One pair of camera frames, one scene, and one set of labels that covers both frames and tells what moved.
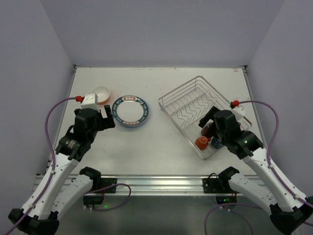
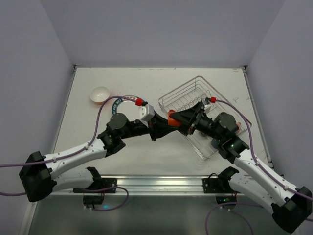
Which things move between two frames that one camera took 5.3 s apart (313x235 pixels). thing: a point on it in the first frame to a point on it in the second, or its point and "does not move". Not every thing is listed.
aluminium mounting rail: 149,185 does not move
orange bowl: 103,94 does not move
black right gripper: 209,118 to 194,120
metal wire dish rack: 188,104 does not move
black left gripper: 103,120 to 151,129
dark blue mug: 216,143 does not move
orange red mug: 201,142 to 172,121
